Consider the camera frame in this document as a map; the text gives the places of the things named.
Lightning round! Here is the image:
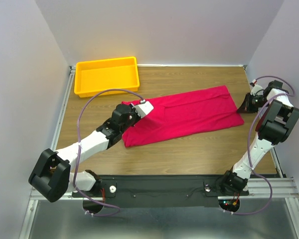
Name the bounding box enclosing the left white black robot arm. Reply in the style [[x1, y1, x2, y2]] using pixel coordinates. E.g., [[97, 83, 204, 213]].
[[28, 102, 153, 202]]

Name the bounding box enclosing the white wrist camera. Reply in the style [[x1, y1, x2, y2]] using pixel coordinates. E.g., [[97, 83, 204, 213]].
[[133, 100, 154, 118], [250, 79, 263, 96]]

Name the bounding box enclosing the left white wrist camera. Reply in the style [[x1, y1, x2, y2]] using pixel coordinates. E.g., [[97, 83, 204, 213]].
[[133, 100, 154, 118]]

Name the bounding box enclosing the aluminium frame rail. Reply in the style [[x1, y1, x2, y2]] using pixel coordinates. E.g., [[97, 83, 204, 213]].
[[18, 65, 75, 239]]

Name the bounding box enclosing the yellow plastic tray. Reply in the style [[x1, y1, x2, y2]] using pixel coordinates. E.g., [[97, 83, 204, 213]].
[[74, 56, 140, 98]]

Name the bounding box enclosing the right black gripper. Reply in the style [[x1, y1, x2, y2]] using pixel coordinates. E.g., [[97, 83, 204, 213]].
[[236, 92, 270, 113]]

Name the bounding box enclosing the red t shirt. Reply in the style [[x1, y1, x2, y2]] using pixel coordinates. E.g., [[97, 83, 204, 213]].
[[122, 86, 244, 147]]

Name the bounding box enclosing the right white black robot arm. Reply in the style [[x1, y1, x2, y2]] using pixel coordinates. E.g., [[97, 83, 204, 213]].
[[219, 76, 299, 195]]

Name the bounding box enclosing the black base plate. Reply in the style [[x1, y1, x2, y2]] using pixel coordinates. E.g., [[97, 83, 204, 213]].
[[85, 175, 249, 208]]

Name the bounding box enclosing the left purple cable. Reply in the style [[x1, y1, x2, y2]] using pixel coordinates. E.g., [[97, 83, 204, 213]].
[[73, 89, 121, 217]]

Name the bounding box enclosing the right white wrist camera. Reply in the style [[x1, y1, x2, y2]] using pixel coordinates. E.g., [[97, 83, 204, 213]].
[[250, 79, 263, 96]]

